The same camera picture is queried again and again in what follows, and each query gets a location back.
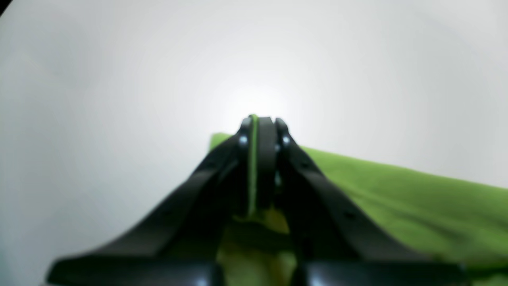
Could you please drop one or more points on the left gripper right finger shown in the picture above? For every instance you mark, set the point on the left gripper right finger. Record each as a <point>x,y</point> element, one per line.
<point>334,241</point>

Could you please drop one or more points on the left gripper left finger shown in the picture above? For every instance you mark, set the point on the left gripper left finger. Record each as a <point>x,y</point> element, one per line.
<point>176,244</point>

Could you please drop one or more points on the green T-shirt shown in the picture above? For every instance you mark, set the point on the green T-shirt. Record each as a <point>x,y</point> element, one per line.
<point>448,220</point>

